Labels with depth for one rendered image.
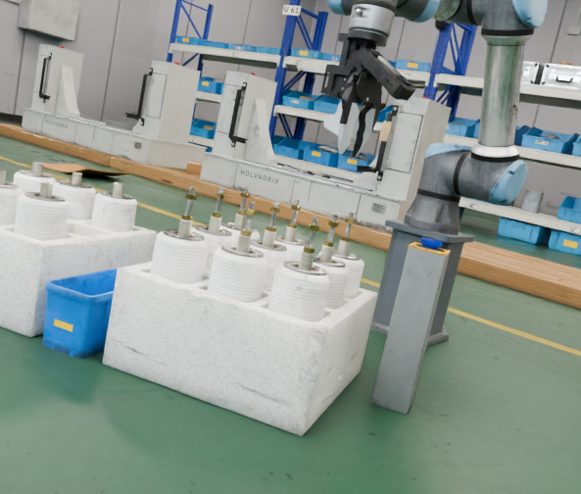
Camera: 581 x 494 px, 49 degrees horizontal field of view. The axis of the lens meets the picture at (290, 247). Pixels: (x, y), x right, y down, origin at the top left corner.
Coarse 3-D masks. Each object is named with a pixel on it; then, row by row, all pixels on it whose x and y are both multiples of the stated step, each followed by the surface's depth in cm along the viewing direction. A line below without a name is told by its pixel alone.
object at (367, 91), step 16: (352, 32) 111; (368, 32) 110; (352, 48) 114; (368, 48) 112; (352, 64) 114; (336, 80) 114; (352, 80) 111; (368, 80) 112; (336, 96) 114; (368, 96) 113
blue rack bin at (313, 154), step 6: (318, 144) 709; (306, 150) 686; (312, 150) 680; (318, 150) 711; (348, 150) 690; (306, 156) 686; (312, 156) 682; (318, 156) 676; (324, 156) 672; (330, 156) 669; (336, 156) 677; (312, 162) 683; (318, 162) 677; (324, 162) 673; (330, 162) 672; (336, 162) 681
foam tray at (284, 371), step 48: (144, 288) 110; (192, 288) 109; (144, 336) 111; (192, 336) 108; (240, 336) 105; (288, 336) 102; (336, 336) 108; (192, 384) 109; (240, 384) 106; (288, 384) 103; (336, 384) 118
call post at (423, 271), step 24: (408, 264) 118; (432, 264) 116; (408, 288) 118; (432, 288) 117; (408, 312) 119; (432, 312) 118; (408, 336) 119; (384, 360) 121; (408, 360) 119; (384, 384) 121; (408, 384) 120; (408, 408) 120
